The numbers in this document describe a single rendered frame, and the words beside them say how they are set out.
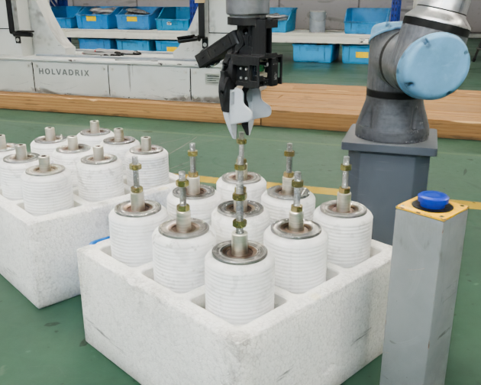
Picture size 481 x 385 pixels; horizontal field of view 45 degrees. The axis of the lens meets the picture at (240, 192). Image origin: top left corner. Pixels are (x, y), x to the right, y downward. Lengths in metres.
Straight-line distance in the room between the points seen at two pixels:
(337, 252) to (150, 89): 2.16
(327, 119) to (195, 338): 1.96
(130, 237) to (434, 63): 0.58
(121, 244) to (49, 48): 2.58
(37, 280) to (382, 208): 0.70
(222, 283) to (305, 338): 0.15
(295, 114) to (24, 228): 1.73
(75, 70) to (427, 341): 2.60
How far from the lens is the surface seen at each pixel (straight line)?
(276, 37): 5.42
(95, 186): 1.22
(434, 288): 0.81
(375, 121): 1.20
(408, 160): 1.19
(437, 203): 0.79
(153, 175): 1.28
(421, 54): 1.04
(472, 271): 1.39
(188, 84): 2.88
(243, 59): 1.00
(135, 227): 0.91
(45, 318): 1.18
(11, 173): 1.28
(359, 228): 0.92
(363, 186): 1.22
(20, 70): 3.36
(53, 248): 1.17
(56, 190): 1.18
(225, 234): 0.91
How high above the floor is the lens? 0.58
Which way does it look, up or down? 19 degrees down
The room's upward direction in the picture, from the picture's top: straight up
